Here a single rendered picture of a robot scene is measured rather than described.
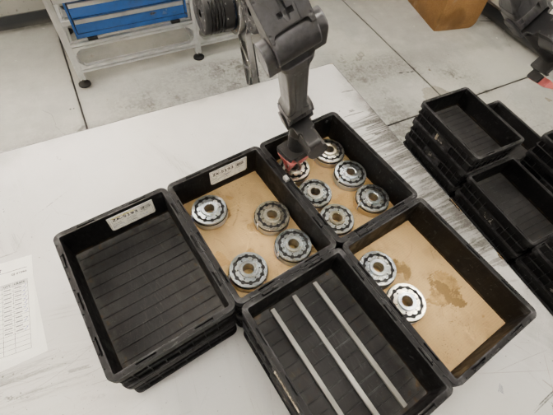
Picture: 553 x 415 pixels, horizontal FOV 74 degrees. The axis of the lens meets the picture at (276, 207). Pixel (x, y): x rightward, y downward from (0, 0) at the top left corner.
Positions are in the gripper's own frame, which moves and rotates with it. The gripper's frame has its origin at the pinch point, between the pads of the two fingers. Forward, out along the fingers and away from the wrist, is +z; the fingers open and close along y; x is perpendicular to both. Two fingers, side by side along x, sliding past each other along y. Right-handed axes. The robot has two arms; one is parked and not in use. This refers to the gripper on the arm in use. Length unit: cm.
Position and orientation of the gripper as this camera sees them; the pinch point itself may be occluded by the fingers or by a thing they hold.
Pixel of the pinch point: (293, 165)
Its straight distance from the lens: 115.7
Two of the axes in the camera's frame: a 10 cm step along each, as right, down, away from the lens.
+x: -6.3, -6.8, 3.7
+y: 7.7, -5.2, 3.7
